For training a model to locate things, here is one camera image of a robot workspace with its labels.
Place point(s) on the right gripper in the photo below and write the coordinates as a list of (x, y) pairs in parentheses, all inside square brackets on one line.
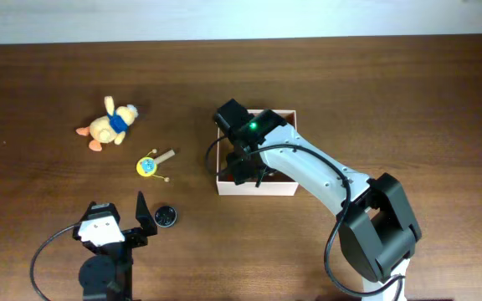
[(237, 170)]

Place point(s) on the white cardboard box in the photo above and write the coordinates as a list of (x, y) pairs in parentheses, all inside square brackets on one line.
[(277, 184)]

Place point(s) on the yellow plush duck toy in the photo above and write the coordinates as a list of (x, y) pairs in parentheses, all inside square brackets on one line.
[(111, 128)]

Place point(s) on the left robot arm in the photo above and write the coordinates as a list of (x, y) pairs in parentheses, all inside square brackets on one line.
[(107, 276)]

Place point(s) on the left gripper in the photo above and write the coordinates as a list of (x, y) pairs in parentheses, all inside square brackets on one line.
[(137, 236)]

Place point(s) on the black round spinner toy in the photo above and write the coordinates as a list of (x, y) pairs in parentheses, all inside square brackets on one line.
[(165, 216)]

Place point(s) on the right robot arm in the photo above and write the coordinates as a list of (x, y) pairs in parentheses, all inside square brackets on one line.
[(261, 153)]

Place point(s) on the yellow pellet drum toy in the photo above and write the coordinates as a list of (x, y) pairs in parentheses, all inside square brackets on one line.
[(148, 165)]

